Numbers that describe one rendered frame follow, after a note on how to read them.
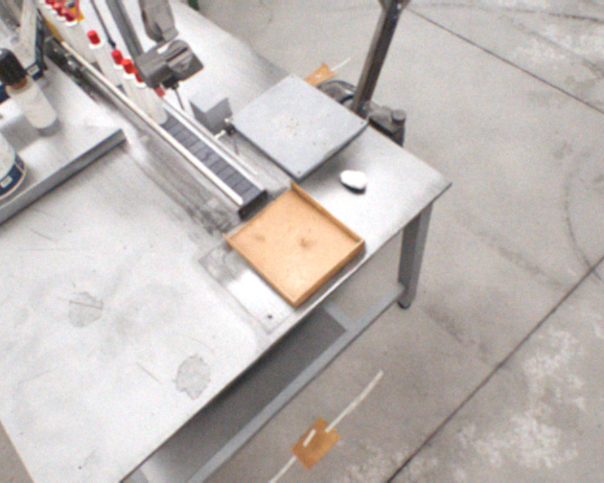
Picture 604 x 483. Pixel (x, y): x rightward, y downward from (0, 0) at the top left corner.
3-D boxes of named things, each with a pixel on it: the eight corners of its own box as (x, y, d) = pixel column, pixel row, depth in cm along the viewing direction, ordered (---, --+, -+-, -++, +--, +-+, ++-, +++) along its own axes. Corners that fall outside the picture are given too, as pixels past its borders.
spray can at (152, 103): (150, 120, 170) (126, 70, 153) (162, 111, 172) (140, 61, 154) (158, 127, 168) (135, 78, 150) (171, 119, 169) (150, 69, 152)
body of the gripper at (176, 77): (149, 70, 126) (151, 58, 119) (182, 48, 129) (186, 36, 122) (166, 92, 127) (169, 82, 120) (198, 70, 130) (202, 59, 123)
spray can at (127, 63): (139, 111, 173) (114, 61, 155) (151, 103, 174) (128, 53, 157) (147, 119, 170) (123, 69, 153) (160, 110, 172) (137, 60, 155)
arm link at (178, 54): (197, 55, 117) (182, 33, 116) (173, 70, 115) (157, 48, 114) (194, 65, 123) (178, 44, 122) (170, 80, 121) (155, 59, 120)
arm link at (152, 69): (165, 9, 111) (157, 19, 119) (121, 35, 108) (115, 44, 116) (197, 58, 116) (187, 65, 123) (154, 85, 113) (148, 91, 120)
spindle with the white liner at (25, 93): (32, 127, 175) (-24, 55, 149) (55, 113, 177) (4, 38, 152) (43, 140, 171) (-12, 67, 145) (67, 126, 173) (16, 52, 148)
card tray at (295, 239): (225, 241, 148) (221, 233, 144) (291, 187, 155) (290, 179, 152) (295, 309, 134) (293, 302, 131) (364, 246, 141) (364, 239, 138)
